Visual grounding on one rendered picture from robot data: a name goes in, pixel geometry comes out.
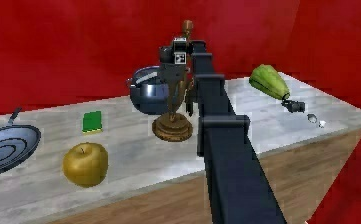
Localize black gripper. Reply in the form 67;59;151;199
158;45;190;117

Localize grey frying pan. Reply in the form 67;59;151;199
0;106;42;178

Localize green spray bottle black nozzle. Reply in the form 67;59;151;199
248;63;306;115

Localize green sponge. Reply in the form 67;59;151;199
81;110;104;135

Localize blue-grey metal pot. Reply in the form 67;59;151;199
126;65;176;116

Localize yellow apple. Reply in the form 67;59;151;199
61;142;109;189

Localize small silver shaker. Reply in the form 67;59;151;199
306;113;327;130

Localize bronze statue on round base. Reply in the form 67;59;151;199
151;19;194;143

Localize wooden counter with marble top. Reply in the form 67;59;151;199
0;71;361;224

